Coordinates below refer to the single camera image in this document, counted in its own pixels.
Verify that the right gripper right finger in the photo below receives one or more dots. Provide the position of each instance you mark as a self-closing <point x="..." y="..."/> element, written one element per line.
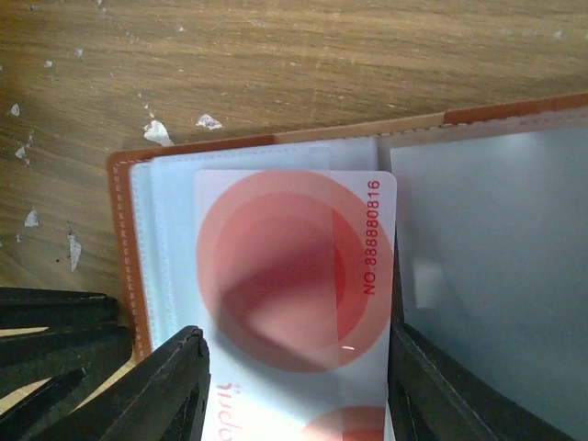
<point x="488" y="360"/>

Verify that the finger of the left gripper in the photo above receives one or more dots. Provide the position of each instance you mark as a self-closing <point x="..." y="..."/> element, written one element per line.
<point x="33" y="307"/>
<point x="84" y="357"/>

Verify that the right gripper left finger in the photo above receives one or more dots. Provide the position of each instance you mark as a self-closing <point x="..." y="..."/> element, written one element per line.
<point x="162" y="398"/>

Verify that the white card with red circles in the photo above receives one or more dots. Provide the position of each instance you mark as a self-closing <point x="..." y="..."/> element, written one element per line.
<point x="294" y="272"/>

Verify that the brown leather card holder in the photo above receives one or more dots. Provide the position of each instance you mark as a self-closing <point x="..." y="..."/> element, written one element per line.
<point x="520" y="165"/>

